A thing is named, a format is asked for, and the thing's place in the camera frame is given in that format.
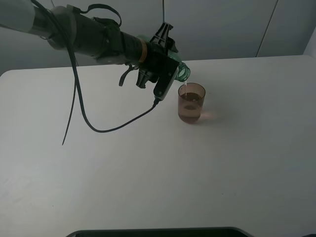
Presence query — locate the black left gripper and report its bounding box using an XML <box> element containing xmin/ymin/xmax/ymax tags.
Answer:
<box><xmin>136</xmin><ymin>22</ymin><xmax>179</xmax><ymax>88</ymax></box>

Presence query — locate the black camera cable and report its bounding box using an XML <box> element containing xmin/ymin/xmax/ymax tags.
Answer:
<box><xmin>31</xmin><ymin>0</ymin><xmax>161</xmax><ymax>146</ymax></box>

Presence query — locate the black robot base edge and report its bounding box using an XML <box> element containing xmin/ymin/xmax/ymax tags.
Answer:
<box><xmin>68</xmin><ymin>227</ymin><xmax>251</xmax><ymax>237</ymax></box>

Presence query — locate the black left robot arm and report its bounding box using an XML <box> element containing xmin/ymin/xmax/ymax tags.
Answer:
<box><xmin>0</xmin><ymin>0</ymin><xmax>179</xmax><ymax>91</ymax></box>

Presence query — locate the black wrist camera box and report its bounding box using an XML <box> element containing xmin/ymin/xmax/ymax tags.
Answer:
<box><xmin>154</xmin><ymin>58</ymin><xmax>179</xmax><ymax>101</ymax></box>

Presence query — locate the green transparent water bottle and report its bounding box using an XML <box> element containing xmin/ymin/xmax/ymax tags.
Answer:
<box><xmin>133</xmin><ymin>37</ymin><xmax>191</xmax><ymax>83</ymax></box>

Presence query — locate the pink translucent plastic cup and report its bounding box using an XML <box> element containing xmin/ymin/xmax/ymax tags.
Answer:
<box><xmin>178</xmin><ymin>82</ymin><xmax>206</xmax><ymax>124</ymax></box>

